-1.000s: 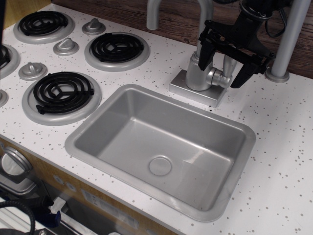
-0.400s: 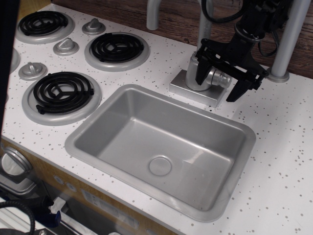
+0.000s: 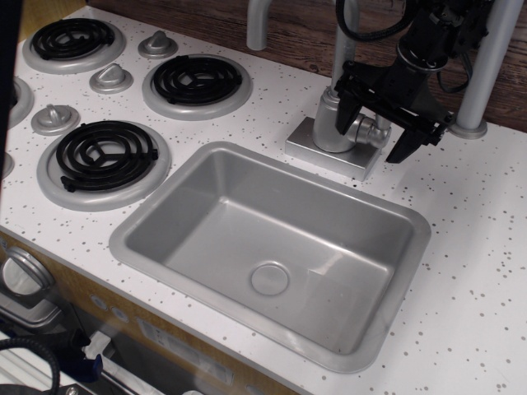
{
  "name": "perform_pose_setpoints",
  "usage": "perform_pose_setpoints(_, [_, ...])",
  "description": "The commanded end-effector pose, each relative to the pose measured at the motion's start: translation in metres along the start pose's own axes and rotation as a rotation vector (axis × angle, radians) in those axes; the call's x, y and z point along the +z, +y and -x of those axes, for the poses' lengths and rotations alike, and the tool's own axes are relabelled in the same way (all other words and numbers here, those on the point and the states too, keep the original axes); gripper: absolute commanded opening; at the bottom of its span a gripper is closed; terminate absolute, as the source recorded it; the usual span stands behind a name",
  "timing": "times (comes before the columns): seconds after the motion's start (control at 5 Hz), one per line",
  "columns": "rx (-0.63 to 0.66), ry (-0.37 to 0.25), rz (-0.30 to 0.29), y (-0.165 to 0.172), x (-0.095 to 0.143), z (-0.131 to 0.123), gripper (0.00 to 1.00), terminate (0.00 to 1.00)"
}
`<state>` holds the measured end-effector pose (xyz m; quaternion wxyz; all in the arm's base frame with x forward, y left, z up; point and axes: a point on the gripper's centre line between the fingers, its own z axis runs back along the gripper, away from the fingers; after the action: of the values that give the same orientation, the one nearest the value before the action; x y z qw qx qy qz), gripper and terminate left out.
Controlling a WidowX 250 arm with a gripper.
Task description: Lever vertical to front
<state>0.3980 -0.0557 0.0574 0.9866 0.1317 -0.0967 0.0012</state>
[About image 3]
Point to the front right stove burner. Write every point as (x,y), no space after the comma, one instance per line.
(103,165)

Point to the back left stove burner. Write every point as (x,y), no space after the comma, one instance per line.
(74,45)

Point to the grey stove knob edge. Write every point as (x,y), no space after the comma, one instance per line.
(8,165)

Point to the back right stove burner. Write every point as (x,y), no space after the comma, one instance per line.
(196,87)

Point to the grey support pole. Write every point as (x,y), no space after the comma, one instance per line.
(469,123)

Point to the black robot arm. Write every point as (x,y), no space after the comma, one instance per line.
(433,33)

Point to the left edge stove burner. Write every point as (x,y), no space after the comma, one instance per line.
(24,102)

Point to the grey stove knob lower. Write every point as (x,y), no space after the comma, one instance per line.
(54,120)

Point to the silver faucet lever handle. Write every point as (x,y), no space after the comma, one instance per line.
(369,131)

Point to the silver toy faucet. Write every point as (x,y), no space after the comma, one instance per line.
(317,141)

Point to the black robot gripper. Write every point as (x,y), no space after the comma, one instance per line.
(399,93)

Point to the blue clamp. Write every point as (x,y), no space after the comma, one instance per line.
(90,370)

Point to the grey toy sink basin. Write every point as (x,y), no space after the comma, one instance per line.
(318,267)

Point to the silver oven dial knob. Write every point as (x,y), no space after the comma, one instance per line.
(24,278)

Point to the grey stove knob middle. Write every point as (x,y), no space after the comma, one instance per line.
(111,80)

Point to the grey stove knob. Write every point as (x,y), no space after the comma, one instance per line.
(157,46)
(54,120)
(111,80)

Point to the grey stove knob top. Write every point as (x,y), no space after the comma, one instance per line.
(157,46)

